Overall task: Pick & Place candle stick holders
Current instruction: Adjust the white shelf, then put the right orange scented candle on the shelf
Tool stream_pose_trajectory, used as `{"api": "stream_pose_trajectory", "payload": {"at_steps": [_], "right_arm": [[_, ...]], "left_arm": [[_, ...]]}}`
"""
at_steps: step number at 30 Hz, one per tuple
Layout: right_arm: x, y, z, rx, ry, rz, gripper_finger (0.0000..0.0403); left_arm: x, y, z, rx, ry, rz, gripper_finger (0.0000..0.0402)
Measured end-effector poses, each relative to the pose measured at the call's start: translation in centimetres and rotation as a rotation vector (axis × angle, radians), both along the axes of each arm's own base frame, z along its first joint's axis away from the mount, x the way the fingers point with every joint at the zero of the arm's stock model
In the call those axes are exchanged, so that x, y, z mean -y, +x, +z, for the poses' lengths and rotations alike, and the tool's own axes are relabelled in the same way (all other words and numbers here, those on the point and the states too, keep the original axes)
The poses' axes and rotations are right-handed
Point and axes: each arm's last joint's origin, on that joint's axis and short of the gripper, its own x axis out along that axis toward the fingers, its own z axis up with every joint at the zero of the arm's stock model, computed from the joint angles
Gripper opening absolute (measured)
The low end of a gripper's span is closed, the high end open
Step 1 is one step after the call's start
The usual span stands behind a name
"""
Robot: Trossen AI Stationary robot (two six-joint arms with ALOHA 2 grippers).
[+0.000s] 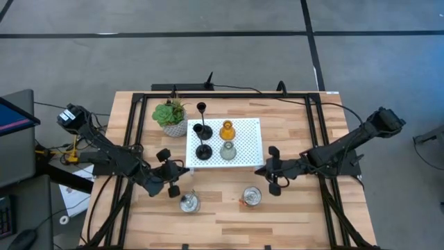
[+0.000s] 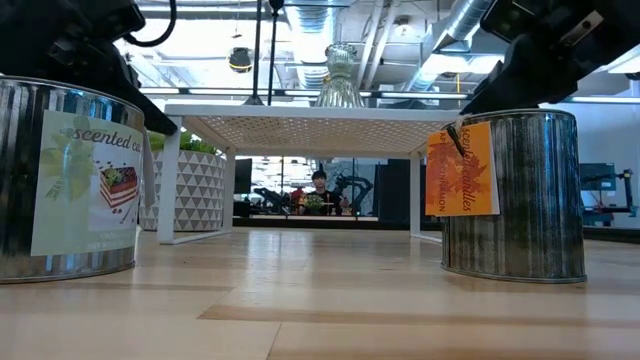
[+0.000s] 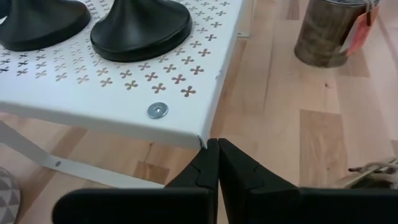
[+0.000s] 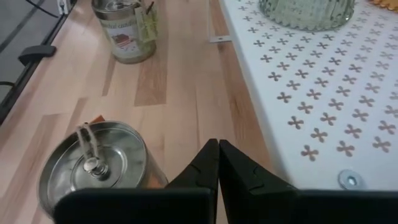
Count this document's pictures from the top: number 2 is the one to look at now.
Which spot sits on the person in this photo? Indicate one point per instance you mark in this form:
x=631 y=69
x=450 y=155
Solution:
x=322 y=198

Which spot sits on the dark monitor on stand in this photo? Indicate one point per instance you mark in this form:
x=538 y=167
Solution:
x=597 y=176

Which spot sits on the small green potted plant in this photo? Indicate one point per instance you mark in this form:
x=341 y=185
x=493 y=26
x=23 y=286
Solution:
x=314 y=203

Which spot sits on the black aluminium table frame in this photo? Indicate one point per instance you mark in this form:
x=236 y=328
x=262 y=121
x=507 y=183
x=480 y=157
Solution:
x=350 y=225

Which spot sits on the tin candle with orange tag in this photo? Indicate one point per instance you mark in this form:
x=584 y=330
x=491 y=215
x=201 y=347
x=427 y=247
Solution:
x=535 y=200

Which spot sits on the silver spiral ventilation duct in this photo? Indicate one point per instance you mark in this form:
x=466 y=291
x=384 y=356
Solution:
x=312 y=20

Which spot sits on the silver slanted ventilation duct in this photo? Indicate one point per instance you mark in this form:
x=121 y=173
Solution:
x=467 y=17

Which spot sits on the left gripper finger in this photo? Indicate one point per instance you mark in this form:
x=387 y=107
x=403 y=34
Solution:
x=135 y=92

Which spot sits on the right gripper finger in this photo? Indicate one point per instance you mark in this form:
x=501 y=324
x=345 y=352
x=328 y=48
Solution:
x=530 y=80

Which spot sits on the white perforated metal shelf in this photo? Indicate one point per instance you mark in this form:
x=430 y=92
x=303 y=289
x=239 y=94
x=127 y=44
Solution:
x=310 y=132

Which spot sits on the clear ribbed glass candle holder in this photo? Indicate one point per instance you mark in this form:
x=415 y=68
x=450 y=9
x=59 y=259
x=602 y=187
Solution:
x=340 y=90

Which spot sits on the black divider panel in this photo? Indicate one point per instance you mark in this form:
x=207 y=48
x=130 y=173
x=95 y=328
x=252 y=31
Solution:
x=392 y=190

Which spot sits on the black hanging ceiling lamp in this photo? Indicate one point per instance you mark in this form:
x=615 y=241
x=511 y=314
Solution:
x=241 y=60

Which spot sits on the succulent in patterned pot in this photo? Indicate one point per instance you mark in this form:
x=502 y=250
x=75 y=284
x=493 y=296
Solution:
x=200 y=190

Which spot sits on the tin candle with green label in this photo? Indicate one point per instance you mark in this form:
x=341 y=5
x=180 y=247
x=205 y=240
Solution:
x=75 y=200

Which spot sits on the black idle robot arm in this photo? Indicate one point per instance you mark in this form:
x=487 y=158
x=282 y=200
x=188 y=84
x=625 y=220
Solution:
x=272 y=198
x=357 y=187

